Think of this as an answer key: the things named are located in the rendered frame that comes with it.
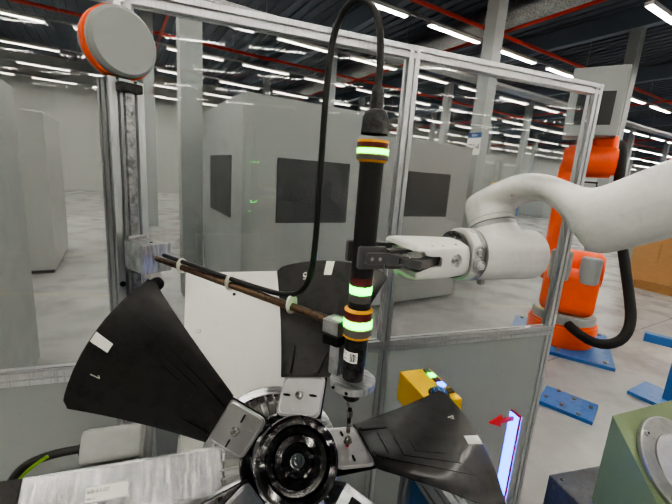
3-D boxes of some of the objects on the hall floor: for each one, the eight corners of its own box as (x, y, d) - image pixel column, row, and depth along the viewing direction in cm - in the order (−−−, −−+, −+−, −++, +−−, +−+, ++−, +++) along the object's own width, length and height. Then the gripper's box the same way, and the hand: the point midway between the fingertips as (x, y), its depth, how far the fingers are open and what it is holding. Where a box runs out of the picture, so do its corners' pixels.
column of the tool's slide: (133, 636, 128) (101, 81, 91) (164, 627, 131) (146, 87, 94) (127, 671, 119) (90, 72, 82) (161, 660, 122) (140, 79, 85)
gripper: (432, 223, 65) (335, 220, 59) (500, 240, 50) (379, 238, 44) (426, 264, 67) (331, 264, 61) (491, 293, 52) (373, 298, 46)
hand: (364, 254), depth 53 cm, fingers closed on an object, 4 cm apart
